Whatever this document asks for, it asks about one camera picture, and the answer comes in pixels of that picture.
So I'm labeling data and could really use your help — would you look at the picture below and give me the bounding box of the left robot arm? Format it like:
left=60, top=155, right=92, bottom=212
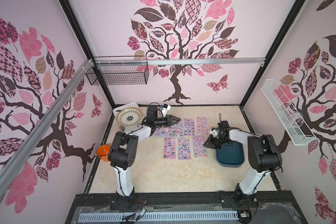
left=108, top=103, right=181, bottom=198

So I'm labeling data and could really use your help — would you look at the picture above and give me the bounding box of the white slotted cable duct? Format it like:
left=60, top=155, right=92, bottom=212
left=77, top=211, right=239, bottom=224

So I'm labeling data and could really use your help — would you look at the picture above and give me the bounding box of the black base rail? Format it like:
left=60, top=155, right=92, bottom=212
left=66, top=191, right=307, bottom=224

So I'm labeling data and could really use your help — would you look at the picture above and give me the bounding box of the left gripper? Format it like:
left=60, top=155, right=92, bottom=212
left=153, top=114, right=180, bottom=127

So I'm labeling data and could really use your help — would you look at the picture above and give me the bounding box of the aluminium rail left wall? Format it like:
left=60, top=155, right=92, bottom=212
left=0, top=59, right=94, bottom=199

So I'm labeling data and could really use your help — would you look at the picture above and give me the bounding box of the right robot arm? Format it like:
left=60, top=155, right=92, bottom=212
left=204, top=120, right=282, bottom=198

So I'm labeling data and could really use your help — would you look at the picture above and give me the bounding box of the aluminium rail back wall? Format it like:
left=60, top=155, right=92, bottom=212
left=95, top=57, right=266, bottom=65

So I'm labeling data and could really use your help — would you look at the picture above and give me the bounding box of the patterned ceramic plate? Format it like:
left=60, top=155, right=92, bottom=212
left=116, top=107, right=142, bottom=127

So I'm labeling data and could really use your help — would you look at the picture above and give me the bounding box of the teal plastic storage box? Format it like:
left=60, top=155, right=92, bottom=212
left=216, top=141, right=245, bottom=168

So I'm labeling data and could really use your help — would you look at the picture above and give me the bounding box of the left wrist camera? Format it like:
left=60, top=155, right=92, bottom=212
left=161, top=104, right=171, bottom=117

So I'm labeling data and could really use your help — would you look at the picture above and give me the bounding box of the aluminium rail wall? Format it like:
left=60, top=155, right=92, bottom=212
left=95, top=57, right=266, bottom=65
left=0, top=59, right=94, bottom=199

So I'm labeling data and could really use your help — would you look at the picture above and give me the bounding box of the white wire basket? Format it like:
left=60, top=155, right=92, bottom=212
left=261, top=79, right=317, bottom=146

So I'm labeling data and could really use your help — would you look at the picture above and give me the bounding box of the orange mug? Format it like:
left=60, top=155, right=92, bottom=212
left=96, top=145, right=111, bottom=162

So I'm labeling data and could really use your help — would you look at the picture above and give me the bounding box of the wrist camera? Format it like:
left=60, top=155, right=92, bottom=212
left=210, top=128, right=219, bottom=138
left=161, top=104, right=171, bottom=117

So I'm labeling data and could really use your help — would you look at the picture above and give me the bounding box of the pink sticker sheet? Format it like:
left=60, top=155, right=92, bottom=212
left=160, top=127, right=173, bottom=137
left=152, top=128, right=161, bottom=137
left=196, top=116, right=209, bottom=135

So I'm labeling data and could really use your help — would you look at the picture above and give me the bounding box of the black wire basket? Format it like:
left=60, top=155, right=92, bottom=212
left=86, top=56, right=149, bottom=85

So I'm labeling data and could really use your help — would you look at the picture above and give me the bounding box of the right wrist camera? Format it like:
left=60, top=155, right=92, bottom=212
left=210, top=128, right=219, bottom=138

